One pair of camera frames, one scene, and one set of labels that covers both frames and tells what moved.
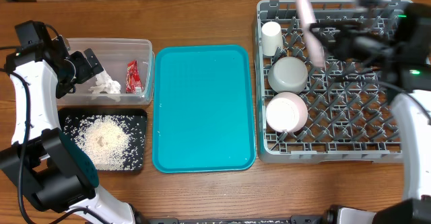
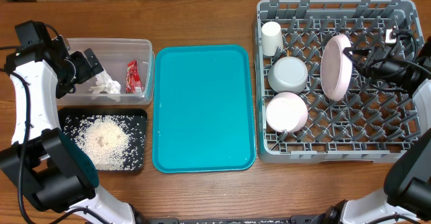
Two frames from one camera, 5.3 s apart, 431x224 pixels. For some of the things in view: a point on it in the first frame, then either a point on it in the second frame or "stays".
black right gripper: [345, 33] -> [363, 68]
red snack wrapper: [134, 83] stays
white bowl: [288, 75] stays
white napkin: [105, 84] stays
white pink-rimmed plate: [308, 18] -> [336, 69]
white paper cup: [272, 38] stays
